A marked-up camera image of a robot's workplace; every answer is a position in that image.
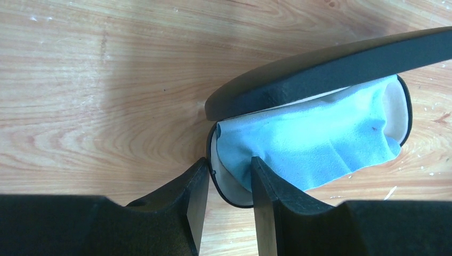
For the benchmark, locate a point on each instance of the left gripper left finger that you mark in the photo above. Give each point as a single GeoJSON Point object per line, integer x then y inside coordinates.
{"type": "Point", "coordinates": [167, 221]}

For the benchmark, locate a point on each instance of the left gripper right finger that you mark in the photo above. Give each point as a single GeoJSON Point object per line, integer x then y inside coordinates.
{"type": "Point", "coordinates": [291, 222]}

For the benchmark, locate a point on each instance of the light blue cleaning cloth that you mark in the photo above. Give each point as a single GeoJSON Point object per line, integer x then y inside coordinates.
{"type": "Point", "coordinates": [315, 142]}

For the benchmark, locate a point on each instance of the black sunglasses case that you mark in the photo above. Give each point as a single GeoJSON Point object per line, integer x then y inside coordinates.
{"type": "Point", "coordinates": [315, 74]}

